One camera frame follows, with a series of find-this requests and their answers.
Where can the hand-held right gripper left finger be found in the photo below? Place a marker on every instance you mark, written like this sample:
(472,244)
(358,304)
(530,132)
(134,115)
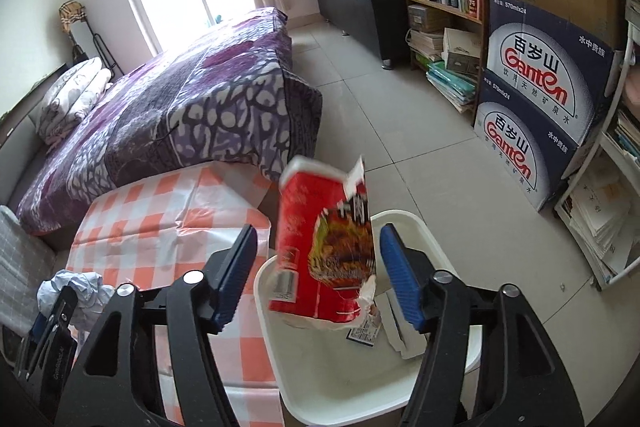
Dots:
(235,277)

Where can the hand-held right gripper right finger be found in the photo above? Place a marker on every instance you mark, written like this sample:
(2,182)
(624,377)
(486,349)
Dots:
(400,277)

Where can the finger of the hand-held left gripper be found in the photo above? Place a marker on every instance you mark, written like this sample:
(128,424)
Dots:
(60,312)

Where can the white tissue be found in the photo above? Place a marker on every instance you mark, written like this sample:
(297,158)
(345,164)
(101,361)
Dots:
(90,289)

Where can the red instant noodle packet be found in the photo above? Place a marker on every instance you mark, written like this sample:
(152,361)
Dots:
(305,247)

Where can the white plastic bin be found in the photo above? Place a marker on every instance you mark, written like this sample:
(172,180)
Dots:
(340,357)

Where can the grey checked cushion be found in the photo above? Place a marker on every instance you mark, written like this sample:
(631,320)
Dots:
(25,267)

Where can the small printed wrapper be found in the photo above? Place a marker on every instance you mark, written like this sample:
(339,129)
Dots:
(365,332)

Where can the white flattened carton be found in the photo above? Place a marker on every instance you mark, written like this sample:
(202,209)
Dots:
(407,342)

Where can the orange white checked tablecloth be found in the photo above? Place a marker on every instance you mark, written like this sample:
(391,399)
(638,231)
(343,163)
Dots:
(150,217)

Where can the dark bed headboard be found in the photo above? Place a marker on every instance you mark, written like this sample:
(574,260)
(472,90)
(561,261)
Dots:
(20,147)

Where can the blue water bottle carton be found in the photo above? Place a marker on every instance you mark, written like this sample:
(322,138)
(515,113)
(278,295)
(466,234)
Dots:
(525,152)
(545,62)

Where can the purple patterned bed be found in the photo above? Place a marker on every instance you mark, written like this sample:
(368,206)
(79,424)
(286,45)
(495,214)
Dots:
(150,117)

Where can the stack of books and papers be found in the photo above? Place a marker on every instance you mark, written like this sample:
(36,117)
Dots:
(450,87)

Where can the stack of loose papers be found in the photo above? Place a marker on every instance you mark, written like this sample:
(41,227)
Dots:
(595,217)

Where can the folded floral quilt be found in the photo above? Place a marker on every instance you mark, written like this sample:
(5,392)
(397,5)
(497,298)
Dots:
(70,97)

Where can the pale tissue box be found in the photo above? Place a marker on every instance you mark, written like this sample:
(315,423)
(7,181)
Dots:
(462,59)

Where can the black metal rack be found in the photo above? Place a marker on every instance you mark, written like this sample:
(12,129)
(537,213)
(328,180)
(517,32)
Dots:
(100,47)

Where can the dark storage bench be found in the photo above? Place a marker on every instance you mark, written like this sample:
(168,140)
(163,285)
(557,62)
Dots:
(360,12)

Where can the beige plaid bag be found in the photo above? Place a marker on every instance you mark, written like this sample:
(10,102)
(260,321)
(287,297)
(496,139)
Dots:
(72,14)

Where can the white metal shelf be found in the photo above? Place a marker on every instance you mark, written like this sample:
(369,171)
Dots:
(620,72)

